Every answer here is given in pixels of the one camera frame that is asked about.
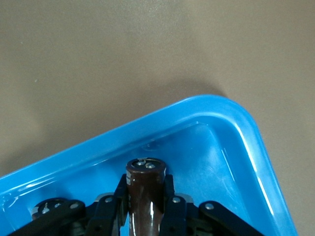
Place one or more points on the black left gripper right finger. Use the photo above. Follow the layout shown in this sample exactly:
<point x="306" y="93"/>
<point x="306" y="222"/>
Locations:
<point x="174" y="216"/>

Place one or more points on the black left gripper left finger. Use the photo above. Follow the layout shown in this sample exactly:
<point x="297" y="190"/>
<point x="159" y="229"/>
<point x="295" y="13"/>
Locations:
<point x="103" y="216"/>

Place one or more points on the long brown electrolytic capacitor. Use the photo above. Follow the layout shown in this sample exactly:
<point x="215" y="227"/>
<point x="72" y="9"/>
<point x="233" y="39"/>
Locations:
<point x="144" y="196"/>

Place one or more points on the small black terminal block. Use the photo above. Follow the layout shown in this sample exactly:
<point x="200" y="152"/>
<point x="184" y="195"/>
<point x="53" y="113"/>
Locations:
<point x="45" y="207"/>

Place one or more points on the blue plastic tray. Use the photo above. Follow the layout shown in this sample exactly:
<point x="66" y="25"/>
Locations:
<point x="209" y="159"/>

